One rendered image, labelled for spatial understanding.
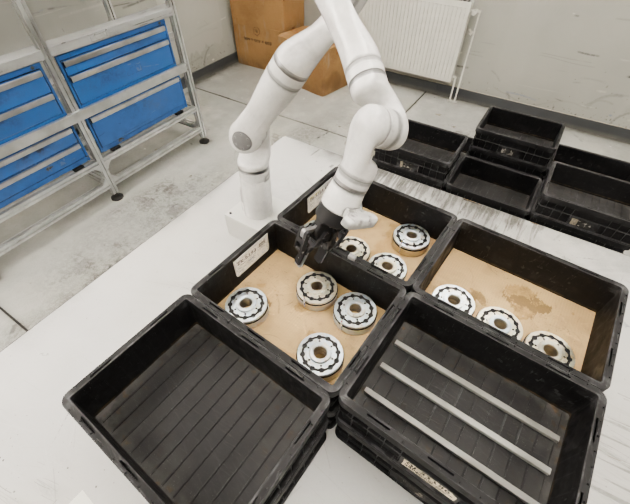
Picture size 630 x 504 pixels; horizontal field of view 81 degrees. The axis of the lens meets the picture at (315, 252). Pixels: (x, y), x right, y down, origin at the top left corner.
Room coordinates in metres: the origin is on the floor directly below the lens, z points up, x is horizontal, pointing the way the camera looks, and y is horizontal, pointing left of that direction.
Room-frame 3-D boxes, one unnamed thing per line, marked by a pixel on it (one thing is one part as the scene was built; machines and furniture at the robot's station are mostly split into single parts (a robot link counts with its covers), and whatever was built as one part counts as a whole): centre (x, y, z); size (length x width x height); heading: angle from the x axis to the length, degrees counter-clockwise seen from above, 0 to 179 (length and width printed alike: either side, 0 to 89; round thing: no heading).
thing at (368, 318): (0.49, -0.10, 0.86); 0.10 x 0.10 x 0.01
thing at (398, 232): (0.73, -0.27, 0.86); 0.10 x 0.10 x 0.01
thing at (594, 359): (0.50, -0.46, 0.87); 0.40 x 0.30 x 0.11; 54
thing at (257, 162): (0.93, 0.18, 1.03); 0.09 x 0.09 x 0.17; 76
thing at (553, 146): (1.82, -1.10, 0.37); 0.40 x 0.30 x 0.45; 58
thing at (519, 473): (0.26, -0.29, 0.87); 0.40 x 0.30 x 0.11; 54
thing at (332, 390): (0.49, 0.04, 0.92); 0.40 x 0.30 x 0.02; 54
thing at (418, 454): (0.26, -0.29, 0.92); 0.40 x 0.30 x 0.02; 54
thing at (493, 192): (1.49, -0.89, 0.31); 0.40 x 0.30 x 0.34; 57
